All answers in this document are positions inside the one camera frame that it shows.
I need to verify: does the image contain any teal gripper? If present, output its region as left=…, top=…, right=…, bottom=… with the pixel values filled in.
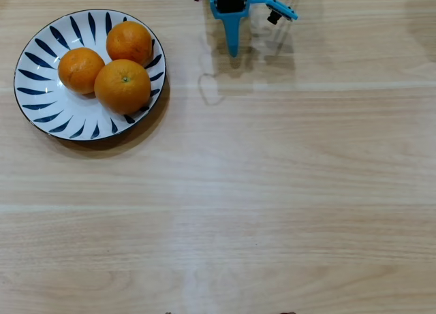
left=208, top=0, right=253, bottom=59

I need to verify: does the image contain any orange with dark scratch marks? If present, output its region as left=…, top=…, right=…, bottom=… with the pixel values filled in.
left=105, top=20, right=153, bottom=68

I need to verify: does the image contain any large orange with green stem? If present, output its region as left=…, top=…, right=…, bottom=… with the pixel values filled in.
left=93, top=58, right=153, bottom=116

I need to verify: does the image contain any small plain orange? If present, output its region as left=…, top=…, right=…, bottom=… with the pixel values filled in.
left=57, top=47, right=106, bottom=95

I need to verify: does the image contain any white plate with blue strokes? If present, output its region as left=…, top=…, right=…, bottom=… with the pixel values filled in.
left=13, top=9, right=168, bottom=143

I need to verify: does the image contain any teal wrist camera box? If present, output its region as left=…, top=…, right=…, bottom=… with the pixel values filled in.
left=251, top=0, right=300, bottom=26

